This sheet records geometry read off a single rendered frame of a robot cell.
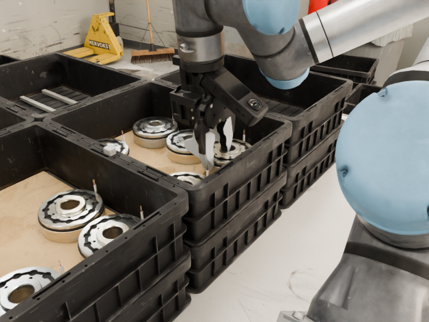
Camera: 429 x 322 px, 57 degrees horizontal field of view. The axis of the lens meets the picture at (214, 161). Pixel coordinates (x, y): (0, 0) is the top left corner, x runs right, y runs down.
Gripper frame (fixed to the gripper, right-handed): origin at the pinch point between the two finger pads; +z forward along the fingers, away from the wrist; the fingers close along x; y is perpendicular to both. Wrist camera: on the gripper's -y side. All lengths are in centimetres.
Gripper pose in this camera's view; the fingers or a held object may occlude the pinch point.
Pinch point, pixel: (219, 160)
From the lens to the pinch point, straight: 75.3
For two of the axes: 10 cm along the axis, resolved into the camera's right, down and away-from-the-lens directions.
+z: 0.6, 8.1, 5.8
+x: -6.1, 4.9, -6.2
